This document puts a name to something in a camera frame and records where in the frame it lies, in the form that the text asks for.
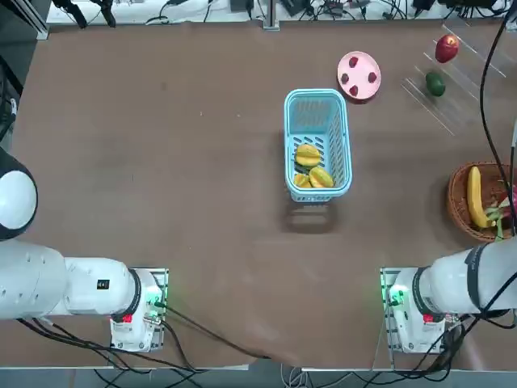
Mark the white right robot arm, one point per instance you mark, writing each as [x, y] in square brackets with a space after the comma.
[448, 283]

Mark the brown wicker basket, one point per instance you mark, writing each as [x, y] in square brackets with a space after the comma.
[458, 194]

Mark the pink dragon fruit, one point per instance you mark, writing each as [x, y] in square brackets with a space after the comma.
[505, 206]

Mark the green avocado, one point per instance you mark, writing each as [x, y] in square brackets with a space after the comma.
[435, 83]

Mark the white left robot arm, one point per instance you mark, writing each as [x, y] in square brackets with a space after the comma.
[40, 279]

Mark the yellow star fruit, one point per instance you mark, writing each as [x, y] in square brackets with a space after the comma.
[301, 180]
[322, 178]
[308, 157]

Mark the pink round plate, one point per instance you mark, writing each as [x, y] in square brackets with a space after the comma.
[361, 74]

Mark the red strawberry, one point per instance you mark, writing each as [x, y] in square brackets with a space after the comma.
[345, 78]
[372, 76]
[354, 90]
[354, 61]

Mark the black stand leg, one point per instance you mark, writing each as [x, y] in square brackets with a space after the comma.
[106, 12]
[76, 12]

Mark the clear acrylic display platform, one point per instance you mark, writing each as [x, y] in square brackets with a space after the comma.
[464, 60]

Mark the aluminium corner rail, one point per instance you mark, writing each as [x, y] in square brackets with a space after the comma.
[38, 24]

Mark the blue plastic basket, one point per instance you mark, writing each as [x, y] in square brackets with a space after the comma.
[287, 133]

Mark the aluminium frame post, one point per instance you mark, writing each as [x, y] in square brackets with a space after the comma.
[271, 16]

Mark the yellow banana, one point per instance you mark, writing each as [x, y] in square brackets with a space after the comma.
[474, 198]

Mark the red apple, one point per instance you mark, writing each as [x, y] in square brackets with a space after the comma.
[447, 48]

